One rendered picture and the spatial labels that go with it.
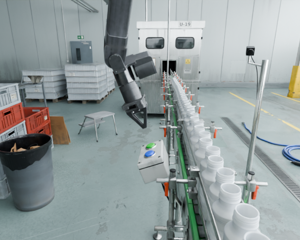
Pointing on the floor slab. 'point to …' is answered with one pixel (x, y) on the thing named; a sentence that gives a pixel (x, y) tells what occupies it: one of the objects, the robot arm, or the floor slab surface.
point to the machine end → (189, 37)
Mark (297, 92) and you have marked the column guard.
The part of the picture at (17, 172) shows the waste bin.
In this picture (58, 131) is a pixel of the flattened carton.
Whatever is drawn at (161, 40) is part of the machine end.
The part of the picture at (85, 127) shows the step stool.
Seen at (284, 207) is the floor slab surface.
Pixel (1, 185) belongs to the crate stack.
